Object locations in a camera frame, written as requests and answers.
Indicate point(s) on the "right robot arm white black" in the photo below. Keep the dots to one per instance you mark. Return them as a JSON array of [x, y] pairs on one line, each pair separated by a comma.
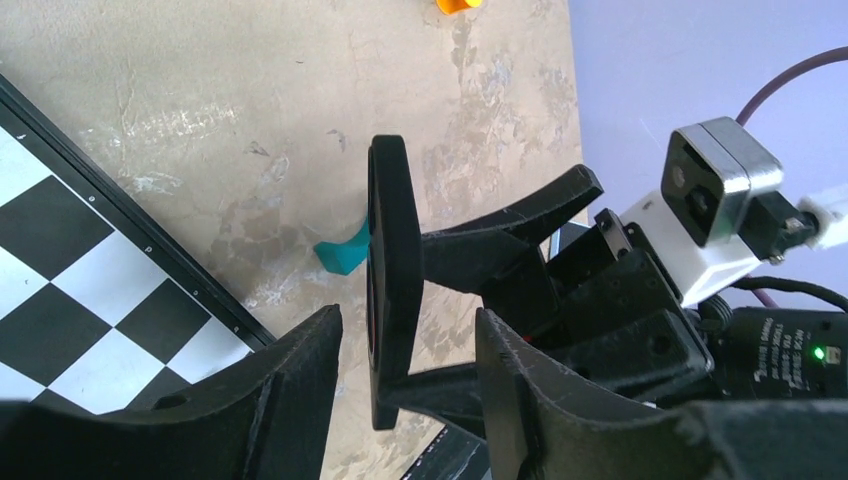
[[760, 354]]

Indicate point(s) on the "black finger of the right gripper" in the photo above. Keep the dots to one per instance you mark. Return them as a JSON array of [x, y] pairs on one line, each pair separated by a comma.
[[451, 395]]

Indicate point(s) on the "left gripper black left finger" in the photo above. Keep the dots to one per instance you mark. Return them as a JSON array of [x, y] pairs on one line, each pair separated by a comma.
[[264, 417]]

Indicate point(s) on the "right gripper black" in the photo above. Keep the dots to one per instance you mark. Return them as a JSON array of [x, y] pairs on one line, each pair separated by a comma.
[[602, 307]]

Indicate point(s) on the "teal arch block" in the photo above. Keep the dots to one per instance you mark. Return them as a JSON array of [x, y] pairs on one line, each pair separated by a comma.
[[343, 258]]

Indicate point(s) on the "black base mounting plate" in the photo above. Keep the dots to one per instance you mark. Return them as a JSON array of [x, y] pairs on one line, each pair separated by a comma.
[[451, 455]]

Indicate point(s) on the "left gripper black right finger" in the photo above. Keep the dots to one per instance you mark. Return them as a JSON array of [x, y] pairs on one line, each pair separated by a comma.
[[629, 430]]

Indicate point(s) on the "black phone case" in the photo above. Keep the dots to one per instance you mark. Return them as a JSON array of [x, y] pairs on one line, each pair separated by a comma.
[[394, 272]]

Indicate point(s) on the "orange ring block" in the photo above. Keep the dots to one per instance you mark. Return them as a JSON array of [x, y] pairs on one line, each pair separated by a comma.
[[450, 7]]

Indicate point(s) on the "black white chessboard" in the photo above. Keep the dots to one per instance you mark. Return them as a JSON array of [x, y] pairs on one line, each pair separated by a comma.
[[101, 309]]

